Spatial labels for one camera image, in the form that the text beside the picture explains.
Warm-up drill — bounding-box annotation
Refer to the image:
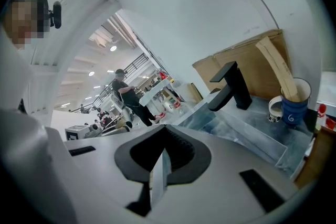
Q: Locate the white table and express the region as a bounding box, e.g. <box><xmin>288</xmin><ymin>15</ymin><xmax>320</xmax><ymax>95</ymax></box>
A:
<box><xmin>139</xmin><ymin>78</ymin><xmax>175</xmax><ymax>107</ymax></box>

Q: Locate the large cardboard panel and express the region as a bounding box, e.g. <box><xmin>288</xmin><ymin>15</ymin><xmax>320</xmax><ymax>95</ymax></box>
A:
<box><xmin>192</xmin><ymin>29</ymin><xmax>293</xmax><ymax>100</ymax></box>

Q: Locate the white box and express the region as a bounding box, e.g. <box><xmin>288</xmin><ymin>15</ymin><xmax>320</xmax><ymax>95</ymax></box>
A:
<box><xmin>174</xmin><ymin>81</ymin><xmax>195</xmax><ymax>106</ymax></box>

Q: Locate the narrow cardboard box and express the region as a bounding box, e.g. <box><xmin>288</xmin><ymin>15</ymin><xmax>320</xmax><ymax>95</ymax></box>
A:
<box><xmin>190</xmin><ymin>82</ymin><xmax>204</xmax><ymax>103</ymax></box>

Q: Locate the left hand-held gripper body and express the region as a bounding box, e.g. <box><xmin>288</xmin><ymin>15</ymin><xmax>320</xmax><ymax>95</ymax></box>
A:
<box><xmin>65</xmin><ymin>125</ymin><xmax>103</xmax><ymax>142</ymax></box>

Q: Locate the person's head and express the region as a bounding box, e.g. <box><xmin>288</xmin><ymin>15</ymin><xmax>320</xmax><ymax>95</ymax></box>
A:
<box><xmin>2</xmin><ymin>0</ymin><xmax>52</xmax><ymax>51</ymax></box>

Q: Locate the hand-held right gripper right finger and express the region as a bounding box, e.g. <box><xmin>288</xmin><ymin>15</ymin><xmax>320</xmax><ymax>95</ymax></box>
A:
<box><xmin>151</xmin><ymin>124</ymin><xmax>299</xmax><ymax>224</ymax></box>

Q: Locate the blue mug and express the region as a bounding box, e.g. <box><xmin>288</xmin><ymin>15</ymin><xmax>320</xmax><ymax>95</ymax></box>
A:
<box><xmin>280</xmin><ymin>77</ymin><xmax>312</xmax><ymax>127</ymax></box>

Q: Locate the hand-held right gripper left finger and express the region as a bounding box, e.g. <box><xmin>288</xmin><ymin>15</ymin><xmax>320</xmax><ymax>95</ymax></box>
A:
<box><xmin>62</xmin><ymin>124</ymin><xmax>166</xmax><ymax>224</ymax></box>

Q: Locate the black faucet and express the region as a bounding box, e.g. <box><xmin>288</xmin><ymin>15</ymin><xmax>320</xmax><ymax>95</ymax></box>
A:
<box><xmin>207</xmin><ymin>60</ymin><xmax>253</xmax><ymax>112</ymax></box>

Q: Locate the black head-worn camera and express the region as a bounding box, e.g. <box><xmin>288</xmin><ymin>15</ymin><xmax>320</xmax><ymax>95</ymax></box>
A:
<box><xmin>48</xmin><ymin>1</ymin><xmax>63</xmax><ymax>30</ymax></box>

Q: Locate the black metal railing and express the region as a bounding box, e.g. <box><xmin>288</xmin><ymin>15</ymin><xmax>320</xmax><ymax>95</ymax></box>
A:
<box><xmin>69</xmin><ymin>52</ymin><xmax>153</xmax><ymax>114</ymax></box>

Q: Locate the wooden spatula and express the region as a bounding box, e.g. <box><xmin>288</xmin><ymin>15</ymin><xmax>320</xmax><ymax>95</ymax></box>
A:
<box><xmin>255</xmin><ymin>36</ymin><xmax>301</xmax><ymax>103</ymax></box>

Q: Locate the grey marble sink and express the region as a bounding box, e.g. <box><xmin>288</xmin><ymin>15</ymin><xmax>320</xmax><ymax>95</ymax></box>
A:
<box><xmin>178</xmin><ymin>91</ymin><xmax>316</xmax><ymax>179</ymax></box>

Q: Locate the white ring on chrome base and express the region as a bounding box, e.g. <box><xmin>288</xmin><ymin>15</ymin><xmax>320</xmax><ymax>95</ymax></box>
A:
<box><xmin>267</xmin><ymin>95</ymin><xmax>284</xmax><ymax>123</ymax></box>

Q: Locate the wooden side table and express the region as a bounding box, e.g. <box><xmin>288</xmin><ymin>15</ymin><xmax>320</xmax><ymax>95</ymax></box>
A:
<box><xmin>293</xmin><ymin>125</ymin><xmax>336</xmax><ymax>189</ymax></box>

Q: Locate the small red object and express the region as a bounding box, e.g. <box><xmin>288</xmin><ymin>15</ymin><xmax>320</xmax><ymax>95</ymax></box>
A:
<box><xmin>325</xmin><ymin>116</ymin><xmax>336</xmax><ymax>131</ymax></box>

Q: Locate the clear water jug red handle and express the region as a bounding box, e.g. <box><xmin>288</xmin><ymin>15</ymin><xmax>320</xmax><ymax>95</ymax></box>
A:
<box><xmin>162</xmin><ymin>98</ymin><xmax>183</xmax><ymax>117</ymax></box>
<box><xmin>154</xmin><ymin>108</ymin><xmax>169</xmax><ymax>120</ymax></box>

